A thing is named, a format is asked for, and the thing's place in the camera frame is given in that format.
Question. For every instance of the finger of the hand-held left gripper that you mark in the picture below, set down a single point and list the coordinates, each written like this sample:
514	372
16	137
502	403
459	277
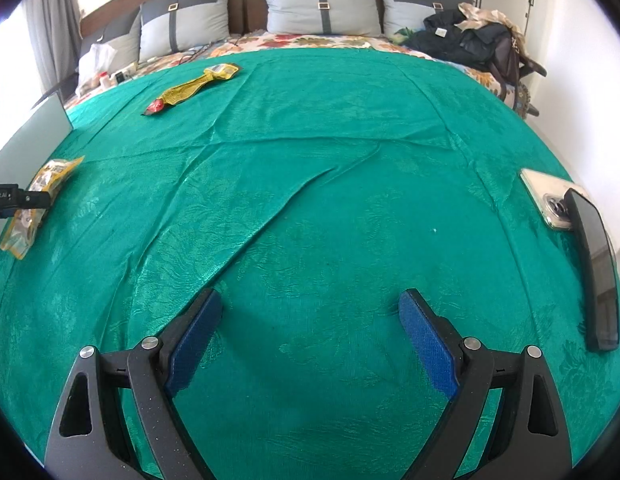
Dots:
35	199

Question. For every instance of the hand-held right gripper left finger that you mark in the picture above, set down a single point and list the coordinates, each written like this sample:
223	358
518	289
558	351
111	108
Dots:
197	340

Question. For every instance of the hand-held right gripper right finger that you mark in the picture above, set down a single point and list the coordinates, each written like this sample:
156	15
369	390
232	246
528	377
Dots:
427	345

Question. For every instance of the yellow-edged packet black white print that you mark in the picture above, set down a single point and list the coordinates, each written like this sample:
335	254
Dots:
52	172

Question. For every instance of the thin long yellow packet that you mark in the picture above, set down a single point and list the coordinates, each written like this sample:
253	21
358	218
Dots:
190	87

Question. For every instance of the small white bottle red cap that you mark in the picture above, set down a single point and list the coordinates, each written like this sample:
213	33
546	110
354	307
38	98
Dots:
105	80

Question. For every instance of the clear plastic bag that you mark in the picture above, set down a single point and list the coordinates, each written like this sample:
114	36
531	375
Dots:
95	62

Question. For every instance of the white power strip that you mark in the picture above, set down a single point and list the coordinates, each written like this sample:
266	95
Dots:
125	72

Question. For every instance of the grey two-tone pillow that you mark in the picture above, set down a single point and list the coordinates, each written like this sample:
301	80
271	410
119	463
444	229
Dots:
409	10
187	25
320	12
117	40

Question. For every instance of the green blanket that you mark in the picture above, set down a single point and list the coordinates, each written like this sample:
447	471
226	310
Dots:
340	185

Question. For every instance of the long black device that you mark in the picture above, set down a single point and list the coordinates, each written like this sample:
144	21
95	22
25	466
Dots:
597	270

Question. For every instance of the grey curtain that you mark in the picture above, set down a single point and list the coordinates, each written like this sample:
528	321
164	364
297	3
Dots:
52	10

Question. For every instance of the beige smartphone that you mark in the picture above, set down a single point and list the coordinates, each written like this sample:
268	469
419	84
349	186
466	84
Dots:
539	187

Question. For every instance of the brown handbag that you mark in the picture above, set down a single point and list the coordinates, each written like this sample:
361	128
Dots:
507	60

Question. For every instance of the pile of black clothes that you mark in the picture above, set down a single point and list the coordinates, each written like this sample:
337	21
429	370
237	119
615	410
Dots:
457	42

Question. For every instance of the green cloth item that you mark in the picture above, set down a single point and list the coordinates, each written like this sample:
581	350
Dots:
406	35

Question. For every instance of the beige garment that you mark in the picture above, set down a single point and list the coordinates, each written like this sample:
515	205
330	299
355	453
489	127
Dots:
482	15

